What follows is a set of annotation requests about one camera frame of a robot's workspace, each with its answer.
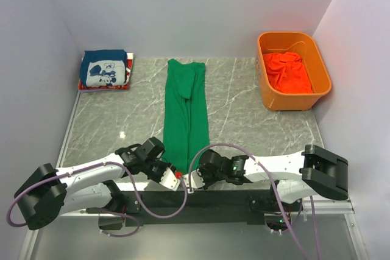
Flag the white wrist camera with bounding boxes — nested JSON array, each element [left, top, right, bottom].
[[159, 168, 180, 191], [182, 170, 205, 194]]

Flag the black base beam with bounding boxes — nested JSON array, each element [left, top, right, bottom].
[[85, 189, 302, 231]]

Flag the orange t shirt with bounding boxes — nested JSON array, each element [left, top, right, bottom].
[[263, 52, 313, 94]]

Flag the green t shirt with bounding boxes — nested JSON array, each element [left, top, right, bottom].
[[163, 59, 210, 174]]

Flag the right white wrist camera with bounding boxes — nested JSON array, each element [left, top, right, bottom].
[[182, 170, 205, 194]]

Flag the orange plastic basket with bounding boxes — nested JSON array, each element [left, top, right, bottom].
[[255, 32, 332, 111]]

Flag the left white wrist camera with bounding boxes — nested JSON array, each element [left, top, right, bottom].
[[159, 168, 180, 191]]

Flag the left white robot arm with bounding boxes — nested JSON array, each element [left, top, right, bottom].
[[14, 137, 180, 230]]

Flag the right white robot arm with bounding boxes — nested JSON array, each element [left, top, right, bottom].
[[188, 144, 349, 204]]

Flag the folded blue t shirt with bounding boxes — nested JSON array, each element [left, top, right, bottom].
[[79, 48, 128, 88]]

